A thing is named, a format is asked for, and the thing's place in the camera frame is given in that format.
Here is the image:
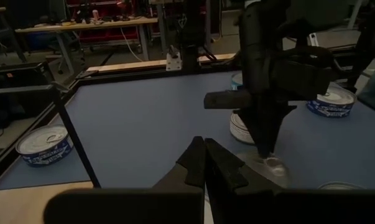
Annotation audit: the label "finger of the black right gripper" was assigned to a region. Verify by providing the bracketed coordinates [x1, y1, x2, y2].
[236, 109, 266, 156]
[263, 105, 297, 158]

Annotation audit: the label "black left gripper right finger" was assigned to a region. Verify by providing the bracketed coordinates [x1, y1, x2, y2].
[205, 138, 375, 224]

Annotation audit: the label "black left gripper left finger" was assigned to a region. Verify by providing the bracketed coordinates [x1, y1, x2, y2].
[44, 136, 206, 224]

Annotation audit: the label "wooden shelf board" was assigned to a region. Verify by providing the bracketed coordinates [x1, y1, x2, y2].
[0, 181, 95, 224]

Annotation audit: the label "red storage bins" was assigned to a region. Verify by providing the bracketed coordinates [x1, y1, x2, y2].
[65, 0, 150, 43]

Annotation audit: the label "wooden top workbench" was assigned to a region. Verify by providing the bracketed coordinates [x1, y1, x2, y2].
[14, 17, 159, 75]

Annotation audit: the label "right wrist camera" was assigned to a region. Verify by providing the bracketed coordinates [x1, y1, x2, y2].
[272, 57, 336, 102]

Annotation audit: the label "white metal bracket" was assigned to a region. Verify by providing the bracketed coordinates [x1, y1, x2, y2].
[165, 45, 183, 72]

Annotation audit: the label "black metal table frame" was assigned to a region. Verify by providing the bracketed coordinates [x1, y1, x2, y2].
[0, 43, 375, 187]

